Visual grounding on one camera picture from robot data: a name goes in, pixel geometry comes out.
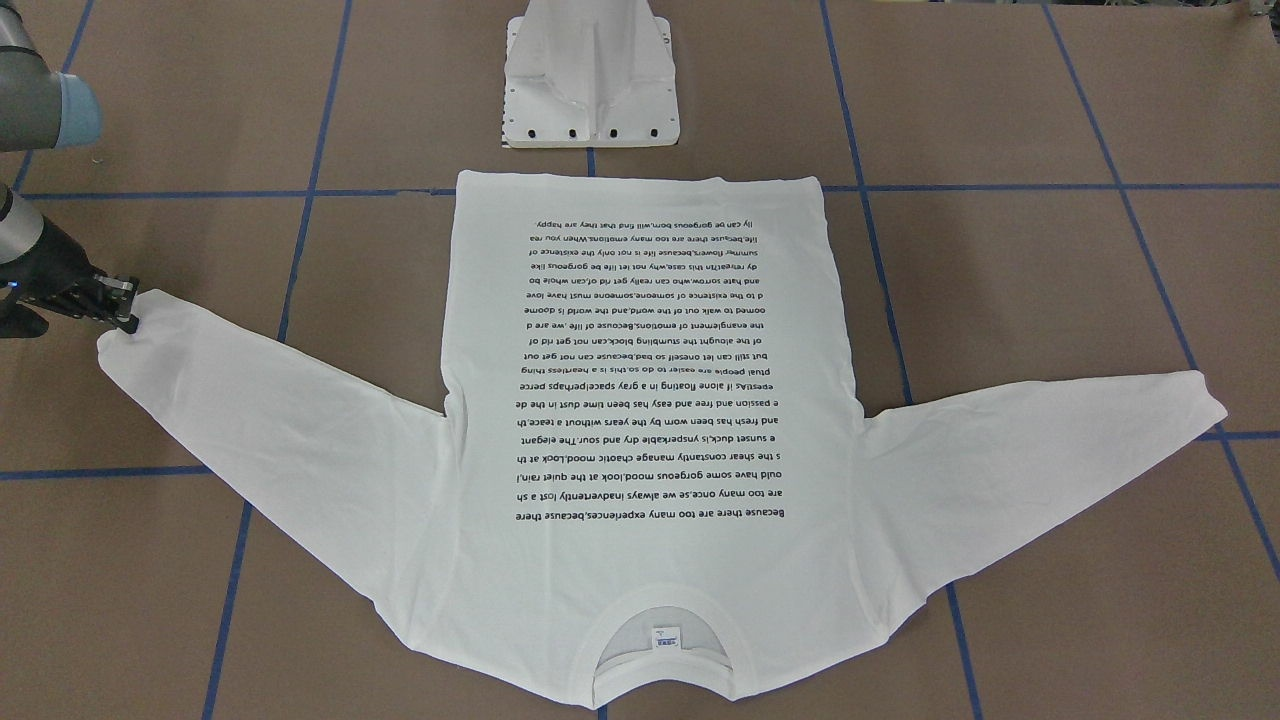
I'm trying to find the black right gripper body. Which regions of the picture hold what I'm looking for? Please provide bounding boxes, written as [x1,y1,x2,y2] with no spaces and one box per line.
[1,240,140,340]

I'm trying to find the white long sleeve printed shirt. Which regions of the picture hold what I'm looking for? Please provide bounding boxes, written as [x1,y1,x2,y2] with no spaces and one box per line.
[99,172,1226,708]

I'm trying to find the white camera post with base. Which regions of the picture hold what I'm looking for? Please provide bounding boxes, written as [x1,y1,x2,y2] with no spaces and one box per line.
[502,1,680,149]

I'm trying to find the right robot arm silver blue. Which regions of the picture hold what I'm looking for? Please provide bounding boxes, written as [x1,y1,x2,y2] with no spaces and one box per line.
[1,1,140,340]

